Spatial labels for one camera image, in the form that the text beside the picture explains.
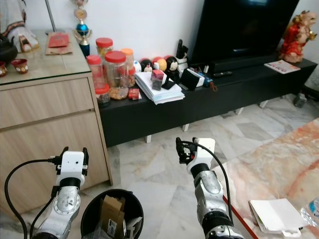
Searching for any black round rubbish bin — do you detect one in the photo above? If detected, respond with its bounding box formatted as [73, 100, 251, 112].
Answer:
[81, 188, 144, 239]

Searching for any black low television console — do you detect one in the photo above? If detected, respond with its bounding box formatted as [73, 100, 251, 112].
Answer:
[99, 57, 319, 147]

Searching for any light wooden cabinet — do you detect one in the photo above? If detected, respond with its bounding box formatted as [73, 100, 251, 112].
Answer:
[0, 27, 114, 220]

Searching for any stack of white papers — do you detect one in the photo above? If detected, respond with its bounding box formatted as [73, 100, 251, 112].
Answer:
[135, 71, 186, 105]

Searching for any brown cardboard box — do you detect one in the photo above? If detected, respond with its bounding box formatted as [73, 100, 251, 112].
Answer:
[100, 195, 126, 239]

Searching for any black rectangular box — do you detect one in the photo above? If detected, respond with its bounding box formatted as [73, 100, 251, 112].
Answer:
[179, 68, 205, 91]

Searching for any small short plastic jar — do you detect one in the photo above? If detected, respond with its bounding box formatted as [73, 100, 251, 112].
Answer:
[95, 85, 111, 105]

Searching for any small dark pink box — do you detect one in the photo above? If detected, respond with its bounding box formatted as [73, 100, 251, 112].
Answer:
[152, 70, 166, 90]

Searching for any white blue small box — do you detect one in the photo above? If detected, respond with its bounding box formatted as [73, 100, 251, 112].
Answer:
[197, 72, 211, 86]

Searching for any black white round plush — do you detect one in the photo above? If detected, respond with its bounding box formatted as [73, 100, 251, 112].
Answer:
[164, 56, 178, 73]

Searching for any yellow round plush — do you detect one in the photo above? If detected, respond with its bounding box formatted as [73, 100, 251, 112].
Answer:
[152, 56, 167, 72]

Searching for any red black round plush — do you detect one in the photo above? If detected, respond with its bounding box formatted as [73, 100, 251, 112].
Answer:
[140, 58, 153, 73]

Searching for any red lid plastic jar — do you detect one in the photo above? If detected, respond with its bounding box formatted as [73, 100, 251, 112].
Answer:
[96, 38, 114, 58]
[86, 55, 104, 93]

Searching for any large red lid snack jar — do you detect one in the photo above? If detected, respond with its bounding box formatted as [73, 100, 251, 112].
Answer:
[105, 51, 129, 100]

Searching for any orange lid plastic jar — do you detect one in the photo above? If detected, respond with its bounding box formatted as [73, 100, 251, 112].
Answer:
[121, 48, 134, 73]

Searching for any white paper bag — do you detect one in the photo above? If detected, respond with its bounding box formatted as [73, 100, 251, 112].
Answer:
[249, 198, 309, 237]

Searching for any black soundbar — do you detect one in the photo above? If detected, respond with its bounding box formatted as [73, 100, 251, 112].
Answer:
[212, 51, 285, 73]

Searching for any red envelope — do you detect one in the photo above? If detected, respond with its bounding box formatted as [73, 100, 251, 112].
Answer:
[47, 32, 70, 48]

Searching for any small dark floor object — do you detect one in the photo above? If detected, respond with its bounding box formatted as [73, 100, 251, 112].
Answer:
[298, 92, 309, 108]

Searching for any white printed pamphlet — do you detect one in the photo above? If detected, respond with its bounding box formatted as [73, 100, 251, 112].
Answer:
[264, 60, 301, 74]

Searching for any gold blue trophy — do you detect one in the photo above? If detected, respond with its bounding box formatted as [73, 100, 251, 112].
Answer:
[72, 0, 93, 56]

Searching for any black flat screen television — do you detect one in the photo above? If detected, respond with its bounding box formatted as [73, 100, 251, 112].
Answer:
[190, 0, 300, 65]

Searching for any clear water bottle white cap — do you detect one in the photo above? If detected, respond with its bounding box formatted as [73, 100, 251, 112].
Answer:
[301, 197, 319, 228]

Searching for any thin metal pole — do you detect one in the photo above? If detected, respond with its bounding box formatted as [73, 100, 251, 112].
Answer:
[44, 0, 58, 34]

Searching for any white robed statue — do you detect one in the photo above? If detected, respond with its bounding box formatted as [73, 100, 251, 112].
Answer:
[0, 0, 39, 53]

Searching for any red gold deity figurine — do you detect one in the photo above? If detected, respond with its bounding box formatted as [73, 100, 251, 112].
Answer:
[279, 10, 319, 64]

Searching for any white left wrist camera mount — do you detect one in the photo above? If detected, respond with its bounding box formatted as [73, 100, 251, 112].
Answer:
[59, 151, 86, 177]

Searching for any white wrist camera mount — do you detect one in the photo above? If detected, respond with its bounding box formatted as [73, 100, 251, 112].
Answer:
[59, 151, 86, 177]
[187, 138, 216, 172]

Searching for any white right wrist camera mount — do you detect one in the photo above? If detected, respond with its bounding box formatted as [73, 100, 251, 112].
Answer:
[187, 138, 216, 172]

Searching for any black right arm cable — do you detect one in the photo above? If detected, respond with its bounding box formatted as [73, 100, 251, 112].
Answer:
[207, 143, 236, 225]

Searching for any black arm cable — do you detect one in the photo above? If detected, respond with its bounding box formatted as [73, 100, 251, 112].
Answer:
[207, 143, 236, 225]
[4, 158, 58, 239]

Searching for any teal umbrella brown handle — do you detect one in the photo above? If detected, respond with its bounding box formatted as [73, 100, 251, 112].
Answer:
[202, 75, 219, 93]

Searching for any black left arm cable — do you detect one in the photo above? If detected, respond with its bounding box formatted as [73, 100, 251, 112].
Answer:
[4, 158, 58, 239]

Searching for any black cordless phone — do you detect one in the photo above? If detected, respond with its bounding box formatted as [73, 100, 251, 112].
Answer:
[175, 39, 188, 60]

